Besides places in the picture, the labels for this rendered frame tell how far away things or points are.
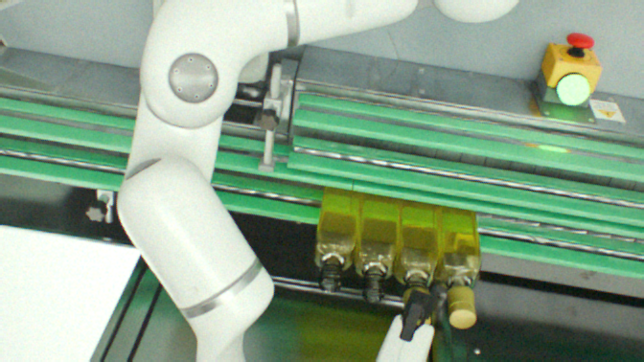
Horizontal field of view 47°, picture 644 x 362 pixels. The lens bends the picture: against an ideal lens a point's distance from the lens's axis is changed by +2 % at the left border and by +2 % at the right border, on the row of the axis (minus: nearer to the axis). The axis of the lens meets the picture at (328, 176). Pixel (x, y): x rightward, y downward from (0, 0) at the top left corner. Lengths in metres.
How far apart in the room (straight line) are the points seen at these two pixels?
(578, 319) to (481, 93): 0.41
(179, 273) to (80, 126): 0.55
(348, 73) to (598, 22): 0.39
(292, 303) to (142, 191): 0.52
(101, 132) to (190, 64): 0.56
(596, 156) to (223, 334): 0.65
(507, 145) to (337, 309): 0.35
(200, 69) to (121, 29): 0.67
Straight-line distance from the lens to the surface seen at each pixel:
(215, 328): 0.67
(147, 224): 0.65
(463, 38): 1.20
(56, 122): 1.19
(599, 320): 1.31
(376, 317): 1.12
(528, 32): 1.20
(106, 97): 1.20
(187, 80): 0.61
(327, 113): 1.05
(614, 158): 1.13
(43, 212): 1.33
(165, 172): 0.65
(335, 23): 0.67
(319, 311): 1.11
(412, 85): 1.13
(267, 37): 0.65
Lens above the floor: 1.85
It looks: 55 degrees down
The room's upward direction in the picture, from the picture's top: 171 degrees counter-clockwise
